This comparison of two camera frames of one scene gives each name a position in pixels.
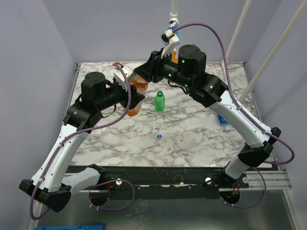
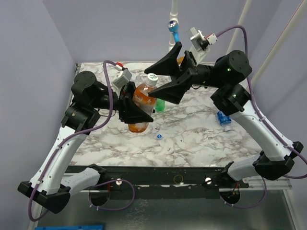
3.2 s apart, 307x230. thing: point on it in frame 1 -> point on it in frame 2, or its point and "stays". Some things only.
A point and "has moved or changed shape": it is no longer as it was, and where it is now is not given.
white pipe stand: [173, 13] stays
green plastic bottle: [159, 101] stays
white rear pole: [240, 22] stays
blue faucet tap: [173, 25] stays
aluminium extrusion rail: [275, 179] stays
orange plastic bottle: [141, 86] has moved or changed shape
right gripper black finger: [145, 70] -> [174, 92]
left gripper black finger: [135, 97] -> [129, 113]
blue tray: [87, 227] stays
